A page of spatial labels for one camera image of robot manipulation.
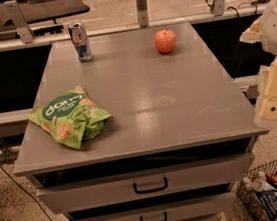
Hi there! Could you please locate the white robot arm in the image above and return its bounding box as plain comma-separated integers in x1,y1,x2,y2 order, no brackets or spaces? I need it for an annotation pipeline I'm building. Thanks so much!
239,0,277,128

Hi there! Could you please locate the middle metal bracket post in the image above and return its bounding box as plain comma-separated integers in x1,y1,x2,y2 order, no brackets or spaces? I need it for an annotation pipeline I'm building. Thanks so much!
136,0,149,28

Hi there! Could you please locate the black cable on rail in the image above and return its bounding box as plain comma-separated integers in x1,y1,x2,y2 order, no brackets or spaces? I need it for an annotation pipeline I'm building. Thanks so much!
199,0,277,82

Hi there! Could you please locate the green rice chip bag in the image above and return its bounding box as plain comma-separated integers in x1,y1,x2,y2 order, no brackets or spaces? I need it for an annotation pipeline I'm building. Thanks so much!
28,85,112,149

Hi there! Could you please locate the grey drawer cabinet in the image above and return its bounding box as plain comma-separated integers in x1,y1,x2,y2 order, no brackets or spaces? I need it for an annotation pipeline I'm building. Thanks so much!
14,23,262,221

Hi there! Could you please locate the middle grey drawer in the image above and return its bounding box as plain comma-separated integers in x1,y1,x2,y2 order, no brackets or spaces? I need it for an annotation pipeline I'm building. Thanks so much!
74,192,235,221

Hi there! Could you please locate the dark desk in background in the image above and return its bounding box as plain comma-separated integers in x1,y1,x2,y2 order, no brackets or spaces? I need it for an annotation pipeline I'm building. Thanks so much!
0,0,90,42

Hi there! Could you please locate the wire mesh basket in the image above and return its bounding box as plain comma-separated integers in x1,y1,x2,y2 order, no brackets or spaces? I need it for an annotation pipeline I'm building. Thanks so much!
232,157,277,221

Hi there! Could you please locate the blue silver drink can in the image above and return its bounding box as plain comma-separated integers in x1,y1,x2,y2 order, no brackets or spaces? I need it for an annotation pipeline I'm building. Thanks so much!
68,22,93,62

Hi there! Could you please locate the red apple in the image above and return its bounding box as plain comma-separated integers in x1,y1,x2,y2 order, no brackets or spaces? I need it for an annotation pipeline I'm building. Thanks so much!
154,28,177,54

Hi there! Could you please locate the black floor cable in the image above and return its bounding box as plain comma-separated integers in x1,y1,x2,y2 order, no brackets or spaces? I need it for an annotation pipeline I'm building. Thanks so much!
0,139,61,221

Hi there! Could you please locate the top grey drawer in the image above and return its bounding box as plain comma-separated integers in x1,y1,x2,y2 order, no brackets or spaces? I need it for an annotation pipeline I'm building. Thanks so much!
37,152,254,213

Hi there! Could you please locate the left metal bracket post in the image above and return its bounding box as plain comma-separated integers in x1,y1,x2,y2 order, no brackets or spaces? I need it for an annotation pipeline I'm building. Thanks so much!
4,0,34,44

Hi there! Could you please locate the clear plastic water bottle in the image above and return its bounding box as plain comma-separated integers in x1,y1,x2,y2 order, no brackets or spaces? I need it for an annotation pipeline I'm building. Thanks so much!
243,171,274,192

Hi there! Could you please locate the dark blue snack bag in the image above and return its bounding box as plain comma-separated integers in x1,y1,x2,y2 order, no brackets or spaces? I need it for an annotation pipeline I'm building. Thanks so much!
255,189,277,220

